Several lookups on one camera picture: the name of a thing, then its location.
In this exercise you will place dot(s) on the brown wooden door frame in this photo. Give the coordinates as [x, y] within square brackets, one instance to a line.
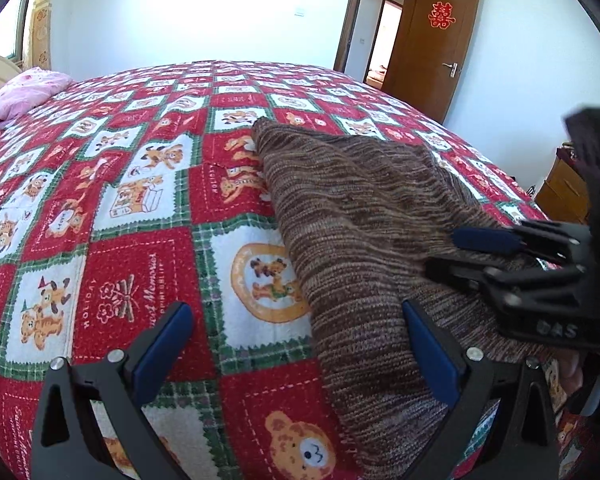
[347, 20]

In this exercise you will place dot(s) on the window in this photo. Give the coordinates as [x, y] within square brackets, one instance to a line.
[22, 25]

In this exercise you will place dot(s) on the wooden cabinet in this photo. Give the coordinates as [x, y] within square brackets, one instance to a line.
[562, 200]

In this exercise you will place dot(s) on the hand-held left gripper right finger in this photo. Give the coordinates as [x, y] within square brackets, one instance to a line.
[432, 360]

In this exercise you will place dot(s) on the brown wooden door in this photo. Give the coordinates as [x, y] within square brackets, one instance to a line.
[425, 70]

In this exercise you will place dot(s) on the red paper door decoration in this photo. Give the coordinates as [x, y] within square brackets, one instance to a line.
[442, 15]

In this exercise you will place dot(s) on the yellow patterned curtain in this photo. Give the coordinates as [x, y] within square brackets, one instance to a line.
[40, 35]

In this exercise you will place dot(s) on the brown striped knit sweater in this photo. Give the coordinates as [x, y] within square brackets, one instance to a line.
[360, 240]

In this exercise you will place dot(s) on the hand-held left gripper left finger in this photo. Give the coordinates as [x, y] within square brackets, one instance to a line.
[160, 355]

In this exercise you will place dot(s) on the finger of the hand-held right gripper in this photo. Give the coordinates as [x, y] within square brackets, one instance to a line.
[460, 267]
[480, 240]

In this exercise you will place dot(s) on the red checked bear printed blanket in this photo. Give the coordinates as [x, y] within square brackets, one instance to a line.
[145, 285]

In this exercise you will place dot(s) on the pink pillow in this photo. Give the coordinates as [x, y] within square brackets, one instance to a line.
[25, 92]

